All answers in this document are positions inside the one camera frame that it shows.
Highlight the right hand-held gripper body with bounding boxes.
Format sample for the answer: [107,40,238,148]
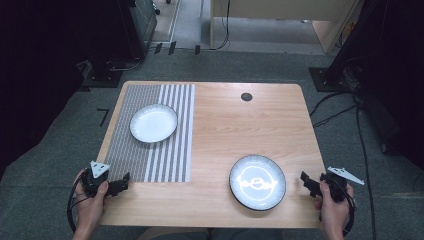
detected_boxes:
[319,166,366,203]

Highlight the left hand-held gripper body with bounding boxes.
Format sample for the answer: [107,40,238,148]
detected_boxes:
[81,160,112,198]

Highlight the white plate with dark rim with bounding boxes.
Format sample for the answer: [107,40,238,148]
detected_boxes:
[129,103,179,144]
[228,154,287,212]

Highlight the person's right hand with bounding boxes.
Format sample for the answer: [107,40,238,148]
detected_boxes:
[314,181,355,232]

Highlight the person's left hand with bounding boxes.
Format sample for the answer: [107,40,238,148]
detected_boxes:
[73,169,110,232]

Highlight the brown white striped woven placemat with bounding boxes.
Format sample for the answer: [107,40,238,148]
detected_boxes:
[103,83,196,183]

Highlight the black tape corner mark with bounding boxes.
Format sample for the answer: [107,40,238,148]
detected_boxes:
[96,108,110,128]

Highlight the black stand base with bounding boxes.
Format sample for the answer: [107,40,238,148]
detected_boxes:
[308,66,349,93]
[83,59,125,89]

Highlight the black curtain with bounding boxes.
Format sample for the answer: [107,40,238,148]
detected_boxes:
[0,0,148,181]
[328,0,424,171]

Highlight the light wooden desk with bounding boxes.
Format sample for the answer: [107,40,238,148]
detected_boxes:
[209,0,364,55]

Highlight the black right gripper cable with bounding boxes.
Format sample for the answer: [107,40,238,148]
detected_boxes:
[341,188,358,238]

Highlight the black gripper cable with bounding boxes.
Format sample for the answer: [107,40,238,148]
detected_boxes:
[341,188,358,238]
[66,170,88,234]

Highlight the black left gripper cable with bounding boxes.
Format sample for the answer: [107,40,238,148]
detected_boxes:
[66,170,88,234]

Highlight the long black floor cable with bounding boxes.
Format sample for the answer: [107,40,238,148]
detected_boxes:
[354,105,378,240]

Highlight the black hanging cable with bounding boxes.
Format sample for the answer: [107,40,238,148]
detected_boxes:
[211,0,232,52]

